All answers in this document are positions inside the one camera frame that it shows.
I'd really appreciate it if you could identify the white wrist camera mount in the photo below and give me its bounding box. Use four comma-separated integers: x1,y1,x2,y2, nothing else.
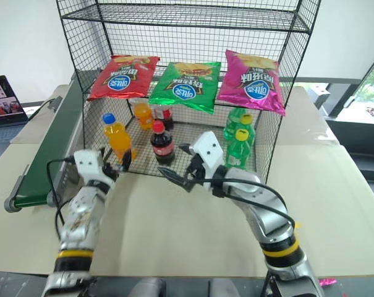
191,131,226,190
73,150,113,186

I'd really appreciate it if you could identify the green soda bottle yellow cap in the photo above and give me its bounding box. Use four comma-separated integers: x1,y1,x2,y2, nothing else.
223,107,254,140
226,128,256,170

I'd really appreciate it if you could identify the cola bottle red label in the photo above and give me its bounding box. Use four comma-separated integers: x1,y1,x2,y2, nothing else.
151,104,174,131

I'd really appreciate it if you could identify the red chip bag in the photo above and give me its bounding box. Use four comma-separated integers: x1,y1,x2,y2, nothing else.
87,54,161,102

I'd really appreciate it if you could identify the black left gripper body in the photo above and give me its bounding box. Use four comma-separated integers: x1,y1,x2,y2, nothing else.
98,159,120,184

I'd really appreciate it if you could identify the green chip bag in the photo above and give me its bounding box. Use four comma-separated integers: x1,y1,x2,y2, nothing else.
148,61,222,114

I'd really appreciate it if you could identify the cola bottle red cap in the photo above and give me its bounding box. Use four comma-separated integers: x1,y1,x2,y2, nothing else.
150,120,176,166

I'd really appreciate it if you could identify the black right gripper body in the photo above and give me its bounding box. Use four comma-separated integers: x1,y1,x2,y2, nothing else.
185,153,206,187

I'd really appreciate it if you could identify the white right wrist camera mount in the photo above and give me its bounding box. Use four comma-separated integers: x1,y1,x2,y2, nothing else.
191,131,226,190

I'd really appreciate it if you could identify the green conveyor belt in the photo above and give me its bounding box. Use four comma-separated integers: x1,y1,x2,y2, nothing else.
4,74,88,213

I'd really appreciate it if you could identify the black conveyor power cable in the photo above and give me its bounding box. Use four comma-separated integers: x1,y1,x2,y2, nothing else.
27,97,62,122

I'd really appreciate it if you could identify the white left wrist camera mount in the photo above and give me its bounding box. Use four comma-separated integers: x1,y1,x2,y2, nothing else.
73,150,113,186

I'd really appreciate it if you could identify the orange soda bottle blue cap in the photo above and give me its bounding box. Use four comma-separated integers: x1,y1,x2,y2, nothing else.
102,113,138,165

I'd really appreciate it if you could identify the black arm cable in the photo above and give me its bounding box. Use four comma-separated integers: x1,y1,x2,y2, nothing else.
202,176,299,236
46,157,82,241

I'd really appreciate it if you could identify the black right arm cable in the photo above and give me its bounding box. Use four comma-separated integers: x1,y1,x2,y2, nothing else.
202,176,299,236

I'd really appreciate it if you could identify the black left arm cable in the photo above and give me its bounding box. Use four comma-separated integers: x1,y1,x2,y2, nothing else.
46,157,82,241

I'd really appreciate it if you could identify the open laptop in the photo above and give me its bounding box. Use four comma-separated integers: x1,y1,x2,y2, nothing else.
0,75,30,129

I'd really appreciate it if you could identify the black wire mesh rack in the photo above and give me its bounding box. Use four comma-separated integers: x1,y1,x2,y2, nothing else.
55,0,322,186

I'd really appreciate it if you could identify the magenta chip bag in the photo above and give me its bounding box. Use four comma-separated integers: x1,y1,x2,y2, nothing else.
216,49,286,117

